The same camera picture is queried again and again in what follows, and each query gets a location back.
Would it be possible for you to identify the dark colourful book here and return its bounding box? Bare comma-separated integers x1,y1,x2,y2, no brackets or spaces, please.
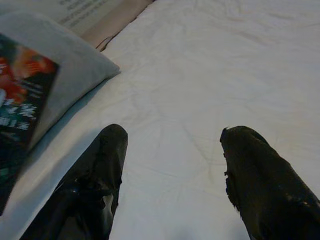
0,33,61,217

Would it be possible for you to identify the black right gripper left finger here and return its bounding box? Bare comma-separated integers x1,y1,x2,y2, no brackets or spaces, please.
19,123,129,240

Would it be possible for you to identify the white black floral sheet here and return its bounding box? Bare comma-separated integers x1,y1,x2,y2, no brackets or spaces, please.
0,0,153,50

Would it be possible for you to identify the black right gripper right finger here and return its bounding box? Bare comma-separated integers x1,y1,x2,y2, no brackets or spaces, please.
219,125,320,240

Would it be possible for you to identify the white quilted mattress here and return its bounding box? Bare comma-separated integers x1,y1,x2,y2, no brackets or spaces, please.
0,0,320,240

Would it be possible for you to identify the grey plush pillow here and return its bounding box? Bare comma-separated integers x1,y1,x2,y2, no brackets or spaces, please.
0,11,122,153

